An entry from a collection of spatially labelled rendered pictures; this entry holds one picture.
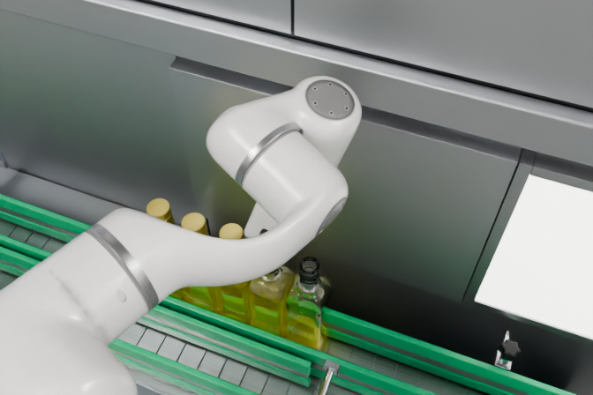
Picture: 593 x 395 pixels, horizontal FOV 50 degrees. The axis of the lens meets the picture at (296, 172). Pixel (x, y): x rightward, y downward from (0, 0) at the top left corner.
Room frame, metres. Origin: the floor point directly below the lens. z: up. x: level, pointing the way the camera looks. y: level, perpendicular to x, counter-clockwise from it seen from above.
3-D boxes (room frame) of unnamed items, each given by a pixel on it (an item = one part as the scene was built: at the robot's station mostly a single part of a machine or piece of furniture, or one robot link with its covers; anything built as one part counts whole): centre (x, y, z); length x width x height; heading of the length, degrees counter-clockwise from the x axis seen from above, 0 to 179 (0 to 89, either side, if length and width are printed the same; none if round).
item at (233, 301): (0.50, 0.09, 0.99); 0.06 x 0.06 x 0.21; 69
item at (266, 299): (0.48, 0.04, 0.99); 0.06 x 0.06 x 0.21; 68
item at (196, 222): (0.52, 0.14, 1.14); 0.04 x 0.04 x 0.04
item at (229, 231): (0.50, 0.09, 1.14); 0.04 x 0.04 x 0.04
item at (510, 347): (0.42, -0.32, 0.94); 0.07 x 0.04 x 0.13; 159
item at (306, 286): (0.46, -0.02, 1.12); 0.03 x 0.03 x 0.05
